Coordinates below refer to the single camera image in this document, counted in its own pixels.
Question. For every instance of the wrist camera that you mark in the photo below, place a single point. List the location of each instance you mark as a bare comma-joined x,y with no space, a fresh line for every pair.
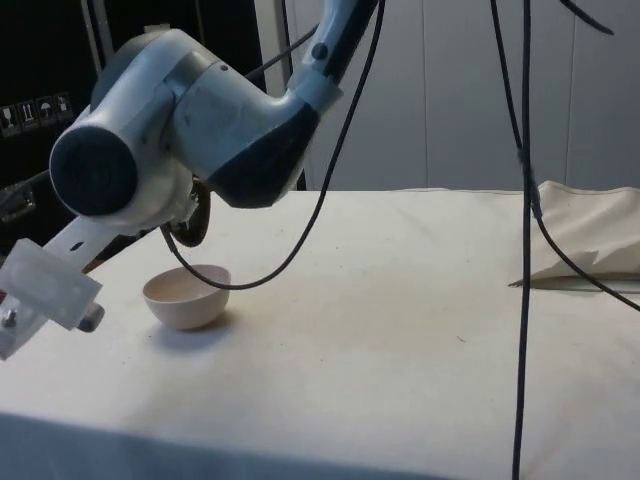
45,285

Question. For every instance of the black cabinet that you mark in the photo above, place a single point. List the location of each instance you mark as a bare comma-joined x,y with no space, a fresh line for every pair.
35,55

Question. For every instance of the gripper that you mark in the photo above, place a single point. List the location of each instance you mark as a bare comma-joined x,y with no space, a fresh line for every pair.
202,220

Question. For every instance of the white bowl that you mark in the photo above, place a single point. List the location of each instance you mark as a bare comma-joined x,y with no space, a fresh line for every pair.
187,305

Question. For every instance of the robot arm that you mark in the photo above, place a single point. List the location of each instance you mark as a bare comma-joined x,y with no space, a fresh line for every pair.
225,125

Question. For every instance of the pale locker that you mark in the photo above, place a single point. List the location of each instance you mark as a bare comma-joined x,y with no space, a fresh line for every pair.
390,125

